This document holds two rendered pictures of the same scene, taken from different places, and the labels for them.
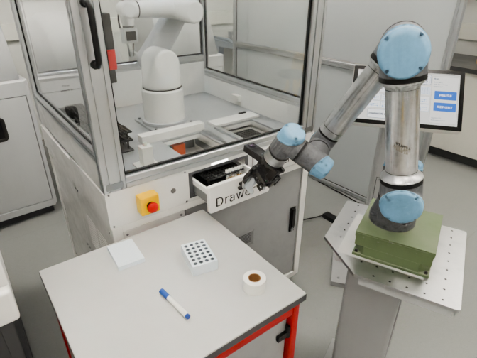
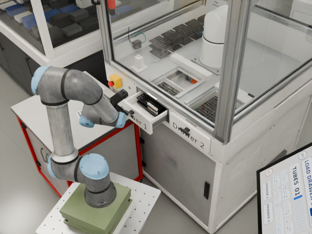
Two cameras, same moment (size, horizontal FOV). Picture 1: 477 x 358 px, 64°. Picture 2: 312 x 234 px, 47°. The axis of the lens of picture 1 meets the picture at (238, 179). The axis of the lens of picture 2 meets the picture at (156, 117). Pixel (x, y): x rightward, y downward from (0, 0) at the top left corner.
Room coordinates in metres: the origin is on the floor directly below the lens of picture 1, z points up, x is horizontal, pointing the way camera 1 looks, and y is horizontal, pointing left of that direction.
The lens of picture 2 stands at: (1.32, -1.54, 2.26)
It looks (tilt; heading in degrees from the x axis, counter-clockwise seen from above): 43 degrees down; 87
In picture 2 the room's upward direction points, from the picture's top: 2 degrees counter-clockwise
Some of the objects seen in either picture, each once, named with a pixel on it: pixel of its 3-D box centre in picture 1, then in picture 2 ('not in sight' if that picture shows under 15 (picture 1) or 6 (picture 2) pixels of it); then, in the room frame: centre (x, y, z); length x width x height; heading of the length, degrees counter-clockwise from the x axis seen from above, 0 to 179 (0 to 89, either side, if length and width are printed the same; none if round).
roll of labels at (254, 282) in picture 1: (254, 283); not in sight; (0.87, -0.05, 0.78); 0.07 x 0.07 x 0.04
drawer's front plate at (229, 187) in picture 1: (239, 188); (134, 114); (1.28, -0.01, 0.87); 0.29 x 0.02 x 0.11; 127
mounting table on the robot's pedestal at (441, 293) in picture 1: (390, 257); (102, 217); (1.08, -0.55, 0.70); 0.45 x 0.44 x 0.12; 60
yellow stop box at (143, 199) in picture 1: (147, 202); (115, 81); (1.17, 0.32, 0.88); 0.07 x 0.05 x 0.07; 127
